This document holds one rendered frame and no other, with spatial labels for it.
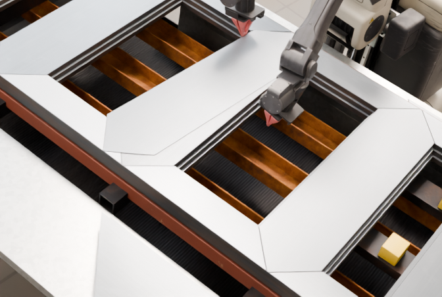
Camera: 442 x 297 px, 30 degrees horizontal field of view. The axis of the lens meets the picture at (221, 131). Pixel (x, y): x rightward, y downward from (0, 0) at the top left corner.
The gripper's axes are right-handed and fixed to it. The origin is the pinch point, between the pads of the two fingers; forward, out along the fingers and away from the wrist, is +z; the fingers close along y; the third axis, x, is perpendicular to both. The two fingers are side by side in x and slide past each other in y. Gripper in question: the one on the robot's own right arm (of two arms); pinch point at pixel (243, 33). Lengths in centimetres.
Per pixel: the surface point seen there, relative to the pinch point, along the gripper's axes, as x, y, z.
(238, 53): -7.9, 4.2, 0.8
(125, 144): -57, 7, 1
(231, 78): -17.6, 9.4, 1.7
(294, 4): 127, -66, 76
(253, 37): 0.9, 2.9, 0.5
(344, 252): -42, 63, 13
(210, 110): -31.4, 13.6, 2.4
